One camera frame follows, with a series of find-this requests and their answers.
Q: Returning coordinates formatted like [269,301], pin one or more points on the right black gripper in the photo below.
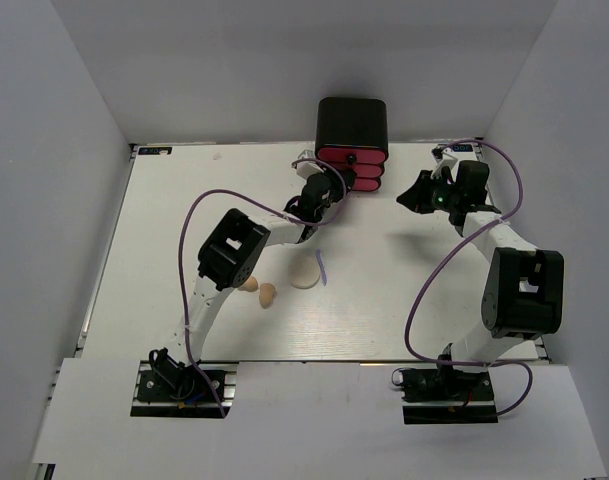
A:
[415,198]

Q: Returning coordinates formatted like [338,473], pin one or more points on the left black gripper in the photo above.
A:
[342,180]

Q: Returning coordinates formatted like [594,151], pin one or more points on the black drawer organizer cabinet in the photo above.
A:
[351,122]

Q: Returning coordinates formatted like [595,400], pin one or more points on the round beige powder puff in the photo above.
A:
[304,272]

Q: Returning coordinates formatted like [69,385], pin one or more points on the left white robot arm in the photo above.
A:
[230,253]

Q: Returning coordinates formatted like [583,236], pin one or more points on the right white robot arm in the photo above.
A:
[523,294]

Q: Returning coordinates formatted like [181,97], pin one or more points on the beige makeup sponge right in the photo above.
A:
[267,294]

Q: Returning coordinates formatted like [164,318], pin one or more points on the beige makeup sponge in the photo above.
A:
[267,294]
[250,285]

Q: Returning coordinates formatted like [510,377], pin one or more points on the beige makeup sponge left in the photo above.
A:
[250,285]

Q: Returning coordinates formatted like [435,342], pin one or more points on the purple eyebrow razor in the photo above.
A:
[323,274]

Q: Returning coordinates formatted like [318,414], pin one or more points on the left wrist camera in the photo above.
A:
[306,164]

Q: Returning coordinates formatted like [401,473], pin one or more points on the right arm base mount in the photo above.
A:
[445,395]

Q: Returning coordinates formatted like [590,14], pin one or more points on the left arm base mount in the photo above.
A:
[166,388]

